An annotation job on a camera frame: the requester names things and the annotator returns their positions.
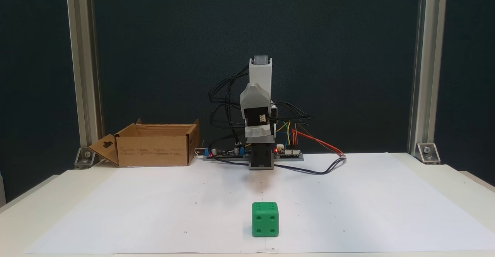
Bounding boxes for aluminium frame post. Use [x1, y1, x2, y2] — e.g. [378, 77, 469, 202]
[65, 0, 105, 151]
[407, 0, 449, 155]

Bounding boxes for brown cardboard box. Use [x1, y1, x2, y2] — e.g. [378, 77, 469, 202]
[89, 119, 200, 168]

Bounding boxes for large white paper sheet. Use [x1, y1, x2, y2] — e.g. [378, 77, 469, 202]
[24, 152, 495, 254]

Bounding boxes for green dice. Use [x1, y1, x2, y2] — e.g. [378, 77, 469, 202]
[252, 202, 279, 238]

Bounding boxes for yellow green blue jumper wires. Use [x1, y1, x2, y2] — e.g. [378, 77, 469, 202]
[277, 121, 292, 147]

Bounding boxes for circuit board with jumper wires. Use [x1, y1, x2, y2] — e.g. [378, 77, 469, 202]
[274, 144, 304, 161]

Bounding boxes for circuit board with red LED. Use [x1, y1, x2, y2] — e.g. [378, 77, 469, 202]
[204, 146, 250, 161]

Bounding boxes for black servo cable loops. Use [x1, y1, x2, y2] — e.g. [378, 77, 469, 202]
[209, 65, 250, 153]
[272, 101, 314, 127]

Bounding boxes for dark cable on table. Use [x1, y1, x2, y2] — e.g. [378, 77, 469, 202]
[211, 154, 347, 175]

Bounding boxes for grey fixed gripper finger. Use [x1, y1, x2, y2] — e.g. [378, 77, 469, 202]
[240, 82, 271, 110]

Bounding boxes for metal corner bracket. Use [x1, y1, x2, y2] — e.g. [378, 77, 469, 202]
[74, 147, 96, 169]
[416, 143, 441, 165]

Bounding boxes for red and orange wires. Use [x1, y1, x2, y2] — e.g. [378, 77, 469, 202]
[292, 127, 346, 157]

